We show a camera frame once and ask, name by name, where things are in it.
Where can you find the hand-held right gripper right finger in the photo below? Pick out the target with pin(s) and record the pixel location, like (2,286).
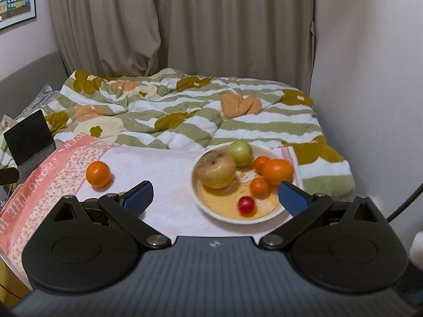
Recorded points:
(292,198)

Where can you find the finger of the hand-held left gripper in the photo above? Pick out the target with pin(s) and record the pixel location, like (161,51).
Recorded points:
(8,176)

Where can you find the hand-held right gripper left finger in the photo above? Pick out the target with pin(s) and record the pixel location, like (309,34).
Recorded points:
(140,198)

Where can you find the large orange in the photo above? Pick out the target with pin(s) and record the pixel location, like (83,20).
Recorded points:
(278,171)
(98,174)

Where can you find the small tangerine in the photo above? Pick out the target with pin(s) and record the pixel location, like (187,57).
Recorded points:
(260,187)
(260,163)

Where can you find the red cherry tomato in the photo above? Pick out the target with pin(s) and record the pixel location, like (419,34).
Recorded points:
(246,205)

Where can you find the cream ceramic bowl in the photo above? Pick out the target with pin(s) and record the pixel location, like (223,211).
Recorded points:
(224,208)

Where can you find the small green apple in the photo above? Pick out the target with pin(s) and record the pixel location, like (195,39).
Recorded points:
(240,153)

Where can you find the large yellow apple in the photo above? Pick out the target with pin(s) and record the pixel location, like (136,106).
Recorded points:
(214,171)

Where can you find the pink floral tablecloth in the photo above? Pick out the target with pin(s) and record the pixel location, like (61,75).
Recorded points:
(158,171)

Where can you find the open dark laptop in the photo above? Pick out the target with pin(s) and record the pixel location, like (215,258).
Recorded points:
(29,138)

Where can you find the small printed packet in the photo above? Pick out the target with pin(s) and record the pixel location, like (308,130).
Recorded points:
(7,122)

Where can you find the grey patterned pillow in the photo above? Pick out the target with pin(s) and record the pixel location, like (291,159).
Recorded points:
(41,99)

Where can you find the grey bed headboard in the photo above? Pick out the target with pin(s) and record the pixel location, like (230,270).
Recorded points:
(29,76)

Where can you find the green striped floral blanket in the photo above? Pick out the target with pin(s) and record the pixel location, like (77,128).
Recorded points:
(198,109)

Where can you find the beige curtain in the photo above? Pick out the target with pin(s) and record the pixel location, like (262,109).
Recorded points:
(185,23)

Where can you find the wall poster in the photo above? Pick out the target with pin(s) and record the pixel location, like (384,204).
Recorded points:
(16,0)

